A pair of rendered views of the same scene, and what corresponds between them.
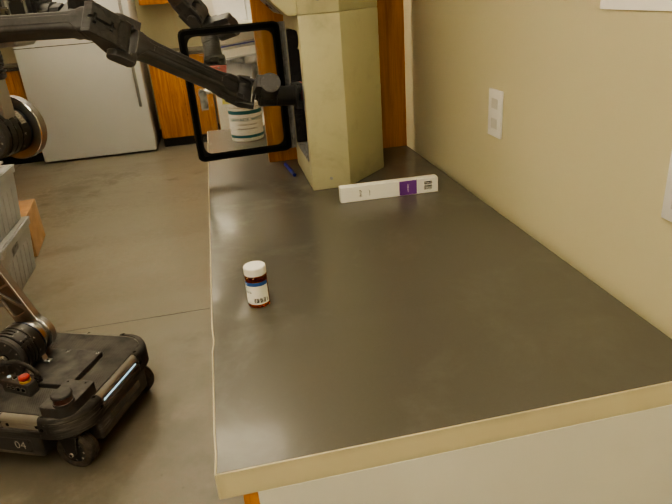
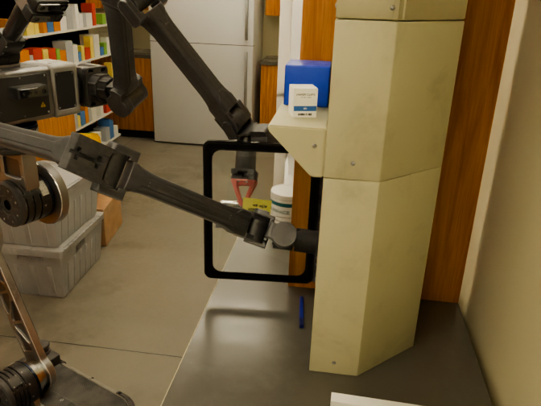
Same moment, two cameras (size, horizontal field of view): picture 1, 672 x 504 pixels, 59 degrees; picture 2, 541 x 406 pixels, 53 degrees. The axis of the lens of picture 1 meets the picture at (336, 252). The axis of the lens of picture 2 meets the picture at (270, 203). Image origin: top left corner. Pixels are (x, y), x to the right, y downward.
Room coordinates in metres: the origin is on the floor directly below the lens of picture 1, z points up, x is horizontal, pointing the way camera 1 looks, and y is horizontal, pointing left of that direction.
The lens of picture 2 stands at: (0.61, -0.15, 1.76)
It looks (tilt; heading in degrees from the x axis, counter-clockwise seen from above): 22 degrees down; 17
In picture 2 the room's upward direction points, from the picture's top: 2 degrees clockwise
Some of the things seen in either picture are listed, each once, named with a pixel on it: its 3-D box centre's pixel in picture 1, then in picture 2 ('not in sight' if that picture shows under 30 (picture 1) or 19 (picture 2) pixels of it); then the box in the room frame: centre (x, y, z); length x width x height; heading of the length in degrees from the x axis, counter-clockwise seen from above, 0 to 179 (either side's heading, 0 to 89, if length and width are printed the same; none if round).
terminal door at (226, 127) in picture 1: (237, 93); (260, 214); (1.89, 0.27, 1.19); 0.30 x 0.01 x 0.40; 104
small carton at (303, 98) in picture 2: not in sight; (303, 101); (1.72, 0.13, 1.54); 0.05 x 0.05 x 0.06; 27
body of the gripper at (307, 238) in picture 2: (287, 95); (309, 241); (1.79, 0.11, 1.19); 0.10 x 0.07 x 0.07; 13
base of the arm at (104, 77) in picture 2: (54, 16); (103, 87); (2.07, 0.84, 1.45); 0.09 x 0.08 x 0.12; 166
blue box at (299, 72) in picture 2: not in sight; (307, 82); (1.86, 0.15, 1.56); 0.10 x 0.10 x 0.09; 10
